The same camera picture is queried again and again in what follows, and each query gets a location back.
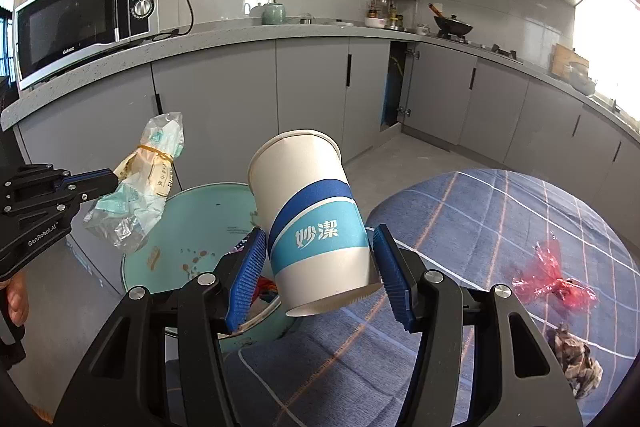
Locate green ceramic teapot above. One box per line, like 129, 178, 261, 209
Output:
261, 0, 289, 26

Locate black and white microwave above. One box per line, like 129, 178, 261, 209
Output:
14, 0, 161, 92

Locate wooden cutting board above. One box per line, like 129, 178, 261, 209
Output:
551, 44, 591, 80

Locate white and blue paper cup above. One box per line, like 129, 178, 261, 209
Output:
247, 129, 386, 318

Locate black power cable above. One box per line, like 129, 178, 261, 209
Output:
150, 0, 196, 43

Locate clear wrapper with rubber band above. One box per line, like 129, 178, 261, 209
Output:
82, 111, 186, 256

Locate metal basin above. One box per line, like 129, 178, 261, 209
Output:
570, 62, 597, 96

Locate crumpled brown paper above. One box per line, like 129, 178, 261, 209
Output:
545, 323, 604, 401

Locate black wok with lid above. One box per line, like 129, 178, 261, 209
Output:
429, 3, 474, 39

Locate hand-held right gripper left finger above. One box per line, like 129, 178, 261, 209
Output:
52, 227, 269, 427

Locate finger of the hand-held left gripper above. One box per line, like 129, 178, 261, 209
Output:
0, 178, 120, 234
0, 163, 115, 196

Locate gas stove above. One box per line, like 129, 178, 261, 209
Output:
437, 34, 521, 60

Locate grey base cabinets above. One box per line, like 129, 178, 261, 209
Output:
12, 35, 640, 295

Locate person's left hand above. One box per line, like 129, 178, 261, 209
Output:
7, 271, 30, 328

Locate teal trash bin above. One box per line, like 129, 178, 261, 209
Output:
120, 183, 302, 356

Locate bright window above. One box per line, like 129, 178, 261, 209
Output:
572, 0, 640, 132

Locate blue plaid cloth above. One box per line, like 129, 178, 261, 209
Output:
162, 167, 640, 427

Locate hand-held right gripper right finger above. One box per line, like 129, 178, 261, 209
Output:
372, 223, 583, 427

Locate red cellophane wrapper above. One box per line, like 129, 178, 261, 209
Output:
512, 241, 600, 311

